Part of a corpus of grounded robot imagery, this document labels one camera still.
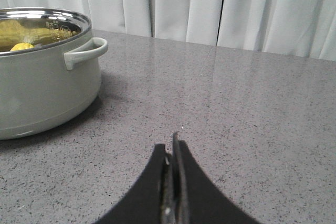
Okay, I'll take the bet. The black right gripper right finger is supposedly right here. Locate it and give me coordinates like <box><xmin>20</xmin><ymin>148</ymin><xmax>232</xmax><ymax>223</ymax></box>
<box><xmin>173</xmin><ymin>132</ymin><xmax>258</xmax><ymax>223</ymax></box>

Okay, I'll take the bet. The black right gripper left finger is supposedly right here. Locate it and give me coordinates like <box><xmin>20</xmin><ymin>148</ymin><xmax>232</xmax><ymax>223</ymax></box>
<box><xmin>96</xmin><ymin>144</ymin><xmax>173</xmax><ymax>224</ymax></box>

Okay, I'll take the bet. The yellow corn cob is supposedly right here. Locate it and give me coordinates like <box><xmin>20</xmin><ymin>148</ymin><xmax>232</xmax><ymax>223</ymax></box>
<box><xmin>10</xmin><ymin>42</ymin><xmax>35</xmax><ymax>51</ymax></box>

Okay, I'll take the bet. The pale green electric cooking pot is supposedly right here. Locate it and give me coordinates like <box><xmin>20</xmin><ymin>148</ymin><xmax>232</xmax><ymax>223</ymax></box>
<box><xmin>1</xmin><ymin>7</ymin><xmax>108</xmax><ymax>140</ymax></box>

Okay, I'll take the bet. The white curtain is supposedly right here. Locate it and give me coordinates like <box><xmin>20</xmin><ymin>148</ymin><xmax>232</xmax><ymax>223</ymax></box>
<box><xmin>1</xmin><ymin>0</ymin><xmax>335</xmax><ymax>61</ymax></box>

